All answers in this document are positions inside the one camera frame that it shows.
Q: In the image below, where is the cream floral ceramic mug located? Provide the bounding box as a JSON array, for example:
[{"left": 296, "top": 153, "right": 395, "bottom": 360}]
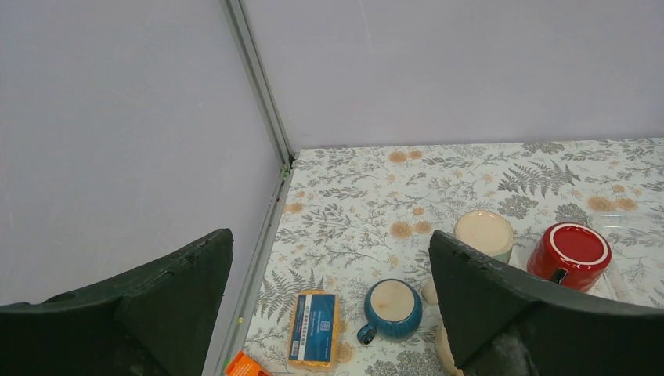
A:
[{"left": 453, "top": 211, "right": 514, "bottom": 263}]

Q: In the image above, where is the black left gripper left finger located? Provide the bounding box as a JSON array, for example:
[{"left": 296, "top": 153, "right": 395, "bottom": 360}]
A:
[{"left": 1, "top": 229, "right": 233, "bottom": 375}]

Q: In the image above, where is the blue ribbed ceramic mug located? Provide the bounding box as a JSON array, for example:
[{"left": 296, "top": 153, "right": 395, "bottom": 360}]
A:
[{"left": 356, "top": 278, "right": 424, "bottom": 345}]

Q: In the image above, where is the small orange box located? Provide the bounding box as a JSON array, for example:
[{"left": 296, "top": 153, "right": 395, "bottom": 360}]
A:
[{"left": 225, "top": 351, "right": 272, "bottom": 376}]

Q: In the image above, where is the red ceramic mug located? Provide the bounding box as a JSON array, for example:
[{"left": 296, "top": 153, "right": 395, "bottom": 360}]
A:
[{"left": 526, "top": 222, "right": 612, "bottom": 293}]

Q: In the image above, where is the clear plastic tray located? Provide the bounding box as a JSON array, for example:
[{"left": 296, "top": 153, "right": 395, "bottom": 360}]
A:
[{"left": 590, "top": 211, "right": 663, "bottom": 309}]

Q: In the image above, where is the aluminium corner frame post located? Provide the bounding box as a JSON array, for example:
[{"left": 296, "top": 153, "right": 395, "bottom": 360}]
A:
[{"left": 220, "top": 0, "right": 296, "bottom": 168}]

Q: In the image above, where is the blue orange sponge pack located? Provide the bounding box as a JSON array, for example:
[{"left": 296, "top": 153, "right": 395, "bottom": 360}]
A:
[{"left": 287, "top": 291, "right": 340, "bottom": 371}]

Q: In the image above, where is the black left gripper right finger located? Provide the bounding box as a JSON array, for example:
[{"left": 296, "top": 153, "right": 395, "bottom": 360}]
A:
[{"left": 429, "top": 230, "right": 663, "bottom": 375}]

